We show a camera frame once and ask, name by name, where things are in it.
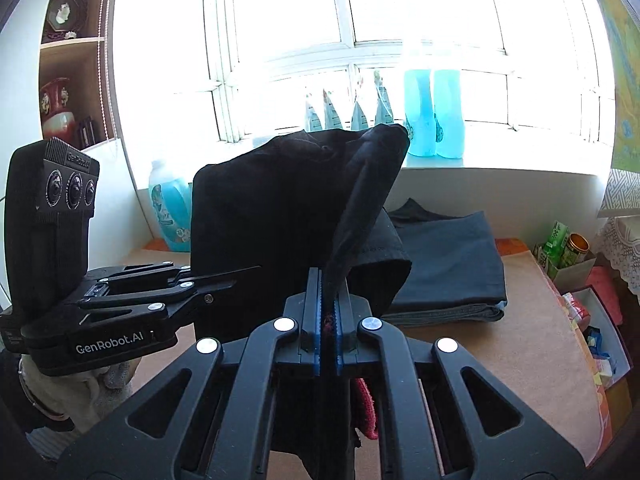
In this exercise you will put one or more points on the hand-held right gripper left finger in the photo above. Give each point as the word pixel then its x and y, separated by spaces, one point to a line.
pixel 319 330

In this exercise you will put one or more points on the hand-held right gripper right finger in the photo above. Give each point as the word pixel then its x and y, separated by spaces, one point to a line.
pixel 341 340

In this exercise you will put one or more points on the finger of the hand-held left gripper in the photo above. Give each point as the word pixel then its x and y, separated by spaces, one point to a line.
pixel 190 296
pixel 145 274

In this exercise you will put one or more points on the black pants red waistband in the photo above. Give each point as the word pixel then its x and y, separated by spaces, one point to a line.
pixel 260 220

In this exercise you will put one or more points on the person's left forearm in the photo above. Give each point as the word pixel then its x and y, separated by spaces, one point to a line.
pixel 11 395

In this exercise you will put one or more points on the folded dark navy pants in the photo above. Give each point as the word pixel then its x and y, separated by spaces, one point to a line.
pixel 450 260

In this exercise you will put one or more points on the person's left hand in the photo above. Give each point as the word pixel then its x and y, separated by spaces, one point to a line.
pixel 60 392

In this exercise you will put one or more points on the blue detergent bottle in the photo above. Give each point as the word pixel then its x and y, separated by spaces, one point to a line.
pixel 170 210

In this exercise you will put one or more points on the folded grey jeans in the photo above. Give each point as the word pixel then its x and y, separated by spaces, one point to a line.
pixel 450 316

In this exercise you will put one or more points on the dark books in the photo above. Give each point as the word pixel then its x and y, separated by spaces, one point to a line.
pixel 87 132

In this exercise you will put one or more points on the red vase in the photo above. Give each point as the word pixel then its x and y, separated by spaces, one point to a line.
pixel 56 110

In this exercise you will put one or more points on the pink table blanket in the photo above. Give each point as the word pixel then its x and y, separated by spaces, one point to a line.
pixel 500 360

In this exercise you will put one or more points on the wooden shelf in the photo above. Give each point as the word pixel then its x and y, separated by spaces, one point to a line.
pixel 95 60

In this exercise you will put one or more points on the grey ribbed cloth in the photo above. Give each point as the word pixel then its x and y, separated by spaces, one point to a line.
pixel 45 446

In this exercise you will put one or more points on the blue refill pouch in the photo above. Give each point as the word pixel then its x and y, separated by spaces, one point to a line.
pixel 313 115
pixel 384 105
pixel 360 116
pixel 334 112

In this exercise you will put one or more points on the dark framed ornament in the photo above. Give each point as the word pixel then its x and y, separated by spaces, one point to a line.
pixel 65 15

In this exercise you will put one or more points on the small cardboard box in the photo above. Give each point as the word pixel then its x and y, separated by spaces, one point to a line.
pixel 570 275

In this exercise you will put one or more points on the tall light blue bottle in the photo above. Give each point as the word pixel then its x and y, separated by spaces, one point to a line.
pixel 449 110
pixel 419 110

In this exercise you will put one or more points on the gold tin can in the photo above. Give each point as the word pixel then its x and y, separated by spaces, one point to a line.
pixel 577 247

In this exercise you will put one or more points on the white box of packets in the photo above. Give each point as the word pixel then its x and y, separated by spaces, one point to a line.
pixel 607 345

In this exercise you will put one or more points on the pink cloth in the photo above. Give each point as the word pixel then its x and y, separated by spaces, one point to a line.
pixel 605 292

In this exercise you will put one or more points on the white lace cloth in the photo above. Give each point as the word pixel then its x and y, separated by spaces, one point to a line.
pixel 622 255

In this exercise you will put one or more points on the grey patterned box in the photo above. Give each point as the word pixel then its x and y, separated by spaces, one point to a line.
pixel 622 192

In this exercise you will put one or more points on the white window frame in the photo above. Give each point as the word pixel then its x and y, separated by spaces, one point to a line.
pixel 350 42

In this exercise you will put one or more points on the wall map poster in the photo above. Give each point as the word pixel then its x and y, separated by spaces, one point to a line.
pixel 620 60

